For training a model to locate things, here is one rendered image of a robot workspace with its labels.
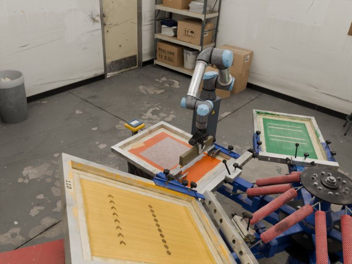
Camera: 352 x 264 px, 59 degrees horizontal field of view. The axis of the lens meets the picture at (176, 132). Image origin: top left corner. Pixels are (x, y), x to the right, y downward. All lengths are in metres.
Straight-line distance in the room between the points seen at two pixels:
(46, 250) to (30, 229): 1.68
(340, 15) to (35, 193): 4.81
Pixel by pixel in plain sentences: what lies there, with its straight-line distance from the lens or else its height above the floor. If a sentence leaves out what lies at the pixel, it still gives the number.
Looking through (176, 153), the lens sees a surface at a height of 0.95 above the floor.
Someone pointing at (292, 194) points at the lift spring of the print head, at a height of 1.24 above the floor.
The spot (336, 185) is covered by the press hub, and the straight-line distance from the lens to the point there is 1.84.
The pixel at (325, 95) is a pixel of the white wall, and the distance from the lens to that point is 5.79.
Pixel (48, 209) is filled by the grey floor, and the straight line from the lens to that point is 3.45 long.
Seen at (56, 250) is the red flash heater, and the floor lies 1.10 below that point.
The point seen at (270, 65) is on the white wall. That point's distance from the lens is 6.00.
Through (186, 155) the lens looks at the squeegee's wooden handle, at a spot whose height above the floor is 1.13.
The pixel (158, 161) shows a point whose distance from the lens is 2.32.
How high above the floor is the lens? 2.35
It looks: 31 degrees down
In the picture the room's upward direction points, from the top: 4 degrees clockwise
